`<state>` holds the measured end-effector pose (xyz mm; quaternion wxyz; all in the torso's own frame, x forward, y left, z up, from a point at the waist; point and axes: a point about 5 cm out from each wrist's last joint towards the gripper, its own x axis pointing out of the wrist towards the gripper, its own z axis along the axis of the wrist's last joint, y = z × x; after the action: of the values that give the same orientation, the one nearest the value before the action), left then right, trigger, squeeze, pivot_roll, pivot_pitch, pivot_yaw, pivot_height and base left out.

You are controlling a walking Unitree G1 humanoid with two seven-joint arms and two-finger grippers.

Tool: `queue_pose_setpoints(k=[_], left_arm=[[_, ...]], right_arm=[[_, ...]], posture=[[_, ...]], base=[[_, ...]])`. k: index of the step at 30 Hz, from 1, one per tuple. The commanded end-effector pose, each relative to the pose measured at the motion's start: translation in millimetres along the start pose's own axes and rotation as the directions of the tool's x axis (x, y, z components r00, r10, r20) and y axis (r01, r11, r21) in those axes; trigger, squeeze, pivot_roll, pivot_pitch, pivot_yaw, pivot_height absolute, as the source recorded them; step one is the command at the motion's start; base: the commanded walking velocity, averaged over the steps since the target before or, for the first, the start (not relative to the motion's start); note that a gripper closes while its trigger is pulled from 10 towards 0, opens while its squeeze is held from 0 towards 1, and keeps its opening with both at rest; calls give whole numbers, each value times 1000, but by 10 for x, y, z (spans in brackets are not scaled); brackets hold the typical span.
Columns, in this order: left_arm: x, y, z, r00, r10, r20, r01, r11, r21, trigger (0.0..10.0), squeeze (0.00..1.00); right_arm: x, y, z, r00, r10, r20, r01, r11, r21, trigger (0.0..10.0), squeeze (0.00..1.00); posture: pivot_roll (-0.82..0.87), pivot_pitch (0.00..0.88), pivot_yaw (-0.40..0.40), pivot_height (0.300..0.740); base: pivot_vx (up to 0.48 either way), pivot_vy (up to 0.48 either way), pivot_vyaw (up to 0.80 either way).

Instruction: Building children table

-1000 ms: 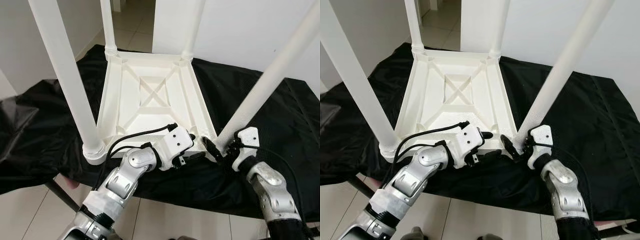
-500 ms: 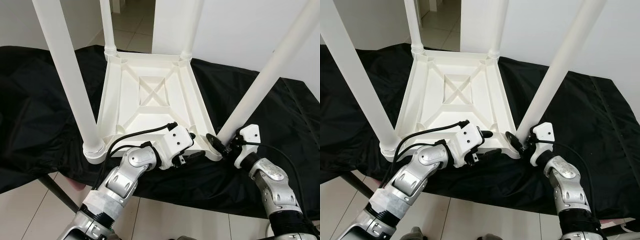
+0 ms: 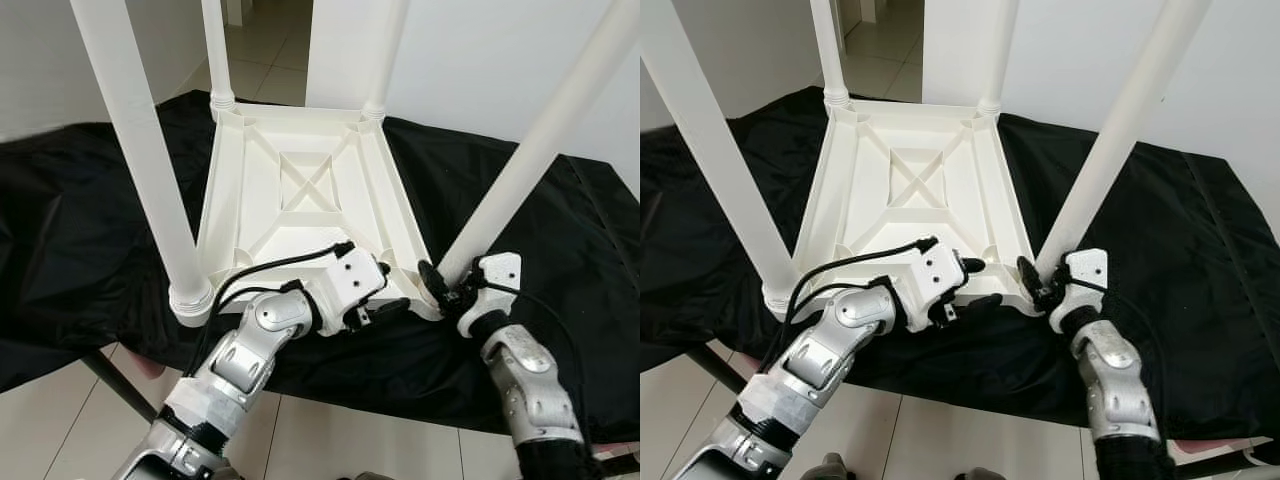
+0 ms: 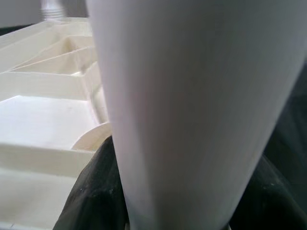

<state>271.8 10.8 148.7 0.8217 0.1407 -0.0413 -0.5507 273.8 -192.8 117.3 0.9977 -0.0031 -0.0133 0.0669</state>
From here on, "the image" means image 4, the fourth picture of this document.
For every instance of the white plastic table top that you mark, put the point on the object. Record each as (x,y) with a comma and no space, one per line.
(36,119)

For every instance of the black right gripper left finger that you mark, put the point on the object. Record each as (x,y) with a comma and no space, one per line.
(96,196)

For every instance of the white plastic table leg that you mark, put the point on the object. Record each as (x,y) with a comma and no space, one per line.
(51,10)
(192,95)

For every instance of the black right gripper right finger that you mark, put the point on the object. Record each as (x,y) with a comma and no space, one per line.
(271,206)

